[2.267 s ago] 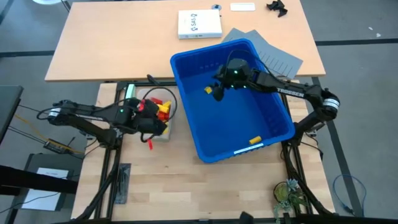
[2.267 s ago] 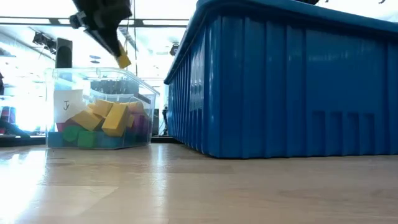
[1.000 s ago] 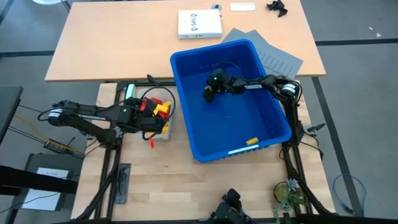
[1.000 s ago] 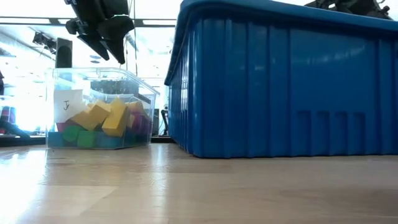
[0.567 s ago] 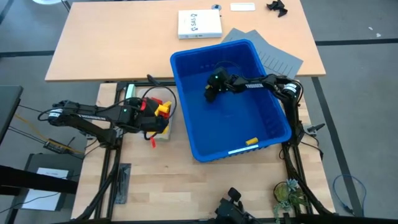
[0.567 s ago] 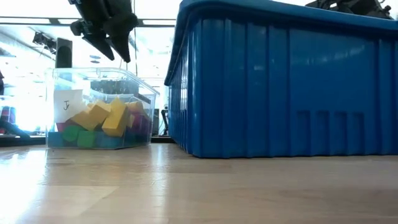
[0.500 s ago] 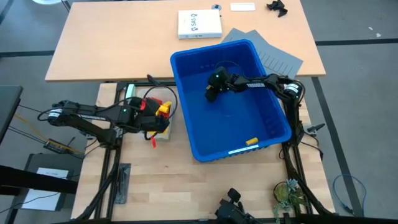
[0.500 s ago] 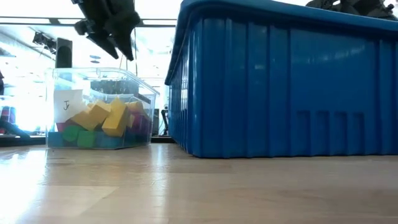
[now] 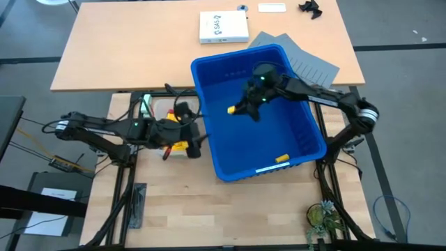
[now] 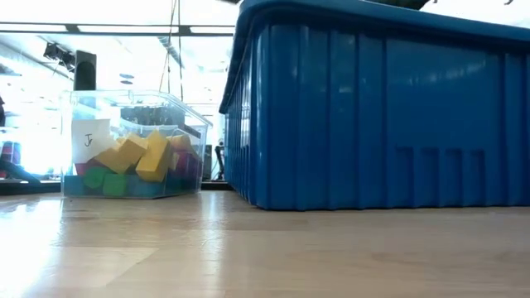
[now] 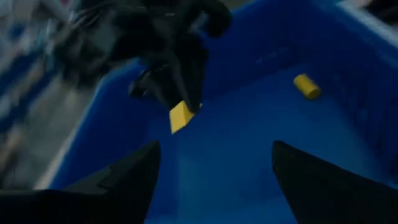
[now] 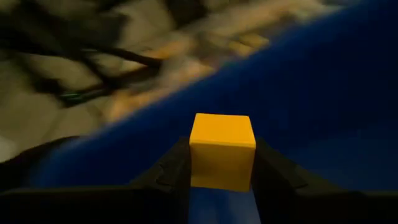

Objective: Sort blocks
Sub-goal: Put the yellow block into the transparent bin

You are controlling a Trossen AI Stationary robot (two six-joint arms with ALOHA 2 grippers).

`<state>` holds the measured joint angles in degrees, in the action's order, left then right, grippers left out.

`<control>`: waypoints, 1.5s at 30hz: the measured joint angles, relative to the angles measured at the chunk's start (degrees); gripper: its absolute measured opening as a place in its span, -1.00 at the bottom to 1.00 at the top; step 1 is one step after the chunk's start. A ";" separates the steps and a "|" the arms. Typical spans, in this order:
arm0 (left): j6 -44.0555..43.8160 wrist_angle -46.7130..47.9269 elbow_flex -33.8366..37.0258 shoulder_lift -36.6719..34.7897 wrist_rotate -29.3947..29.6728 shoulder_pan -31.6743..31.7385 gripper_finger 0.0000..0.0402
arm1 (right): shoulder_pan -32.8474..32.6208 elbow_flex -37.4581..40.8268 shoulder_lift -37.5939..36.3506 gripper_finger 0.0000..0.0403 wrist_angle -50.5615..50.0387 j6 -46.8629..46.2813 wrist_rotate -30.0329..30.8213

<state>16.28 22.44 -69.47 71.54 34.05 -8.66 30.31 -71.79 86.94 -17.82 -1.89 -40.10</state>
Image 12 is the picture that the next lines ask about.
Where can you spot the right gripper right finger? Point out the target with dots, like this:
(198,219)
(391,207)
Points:
(326,207)

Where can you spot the large blue plastic bin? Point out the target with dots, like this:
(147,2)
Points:
(311,93)

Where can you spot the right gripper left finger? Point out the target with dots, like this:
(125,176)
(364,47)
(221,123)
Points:
(93,207)

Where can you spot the yellow block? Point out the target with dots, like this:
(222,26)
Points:
(222,149)

